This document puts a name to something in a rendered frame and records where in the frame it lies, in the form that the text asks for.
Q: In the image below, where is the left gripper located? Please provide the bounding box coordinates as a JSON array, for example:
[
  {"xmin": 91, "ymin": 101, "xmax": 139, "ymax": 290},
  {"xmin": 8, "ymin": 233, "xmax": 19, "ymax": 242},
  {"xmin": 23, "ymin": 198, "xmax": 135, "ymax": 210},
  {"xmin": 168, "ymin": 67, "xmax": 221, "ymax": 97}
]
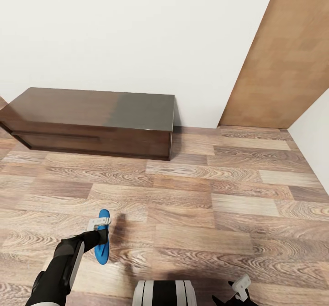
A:
[{"xmin": 81, "ymin": 229, "xmax": 108, "ymax": 250}]

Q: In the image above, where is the sandal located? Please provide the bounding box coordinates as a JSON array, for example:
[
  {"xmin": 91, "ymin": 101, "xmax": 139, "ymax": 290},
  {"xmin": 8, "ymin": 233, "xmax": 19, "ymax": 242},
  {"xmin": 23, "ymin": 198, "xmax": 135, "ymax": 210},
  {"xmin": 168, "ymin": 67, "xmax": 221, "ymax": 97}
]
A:
[{"xmin": 94, "ymin": 209, "xmax": 110, "ymax": 265}]

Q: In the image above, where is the robot trunk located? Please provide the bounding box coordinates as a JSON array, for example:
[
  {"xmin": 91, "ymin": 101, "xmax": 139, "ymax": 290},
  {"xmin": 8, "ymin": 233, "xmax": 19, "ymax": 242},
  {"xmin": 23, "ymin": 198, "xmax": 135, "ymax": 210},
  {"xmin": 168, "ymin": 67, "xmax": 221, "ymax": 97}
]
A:
[{"xmin": 132, "ymin": 280, "xmax": 197, "ymax": 306}]

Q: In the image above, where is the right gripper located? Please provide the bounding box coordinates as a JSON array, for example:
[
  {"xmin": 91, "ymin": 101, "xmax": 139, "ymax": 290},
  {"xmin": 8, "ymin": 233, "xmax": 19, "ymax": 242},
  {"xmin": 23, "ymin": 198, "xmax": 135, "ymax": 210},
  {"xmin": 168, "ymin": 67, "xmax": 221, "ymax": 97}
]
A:
[{"xmin": 212, "ymin": 281, "xmax": 258, "ymax": 306}]

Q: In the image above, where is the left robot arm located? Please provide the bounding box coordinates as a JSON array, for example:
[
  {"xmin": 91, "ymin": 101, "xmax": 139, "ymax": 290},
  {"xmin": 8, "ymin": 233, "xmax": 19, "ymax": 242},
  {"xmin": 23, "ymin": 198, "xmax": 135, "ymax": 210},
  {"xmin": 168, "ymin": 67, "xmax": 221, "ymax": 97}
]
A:
[{"xmin": 25, "ymin": 217, "xmax": 111, "ymax": 306}]

